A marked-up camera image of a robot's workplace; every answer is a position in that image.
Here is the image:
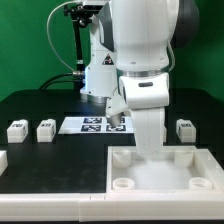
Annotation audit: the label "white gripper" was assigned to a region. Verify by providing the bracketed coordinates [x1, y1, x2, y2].
[105, 95, 165, 156]

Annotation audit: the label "white square table top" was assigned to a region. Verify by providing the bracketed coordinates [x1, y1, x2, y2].
[106, 146, 224, 193]

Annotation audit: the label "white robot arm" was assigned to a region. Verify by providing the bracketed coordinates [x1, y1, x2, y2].
[78, 0, 199, 157]

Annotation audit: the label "white sheet with fiducial markers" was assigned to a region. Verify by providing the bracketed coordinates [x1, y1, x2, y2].
[59, 116, 133, 134]

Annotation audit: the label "white left fence block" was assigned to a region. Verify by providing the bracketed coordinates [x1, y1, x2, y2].
[0, 151, 8, 176]

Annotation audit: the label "black cables at base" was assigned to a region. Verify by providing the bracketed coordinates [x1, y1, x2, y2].
[39, 70, 87, 91]

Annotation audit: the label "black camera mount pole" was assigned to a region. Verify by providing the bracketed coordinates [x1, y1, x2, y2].
[64, 3, 92, 89]

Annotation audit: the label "white front fence rail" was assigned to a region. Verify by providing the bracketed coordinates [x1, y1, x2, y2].
[0, 191, 224, 222]

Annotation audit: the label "grey camera on mount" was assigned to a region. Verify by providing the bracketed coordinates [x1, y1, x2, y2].
[83, 0, 110, 10]

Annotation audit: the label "grey cable loop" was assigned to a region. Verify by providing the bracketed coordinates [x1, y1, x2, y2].
[46, 0, 82, 74]

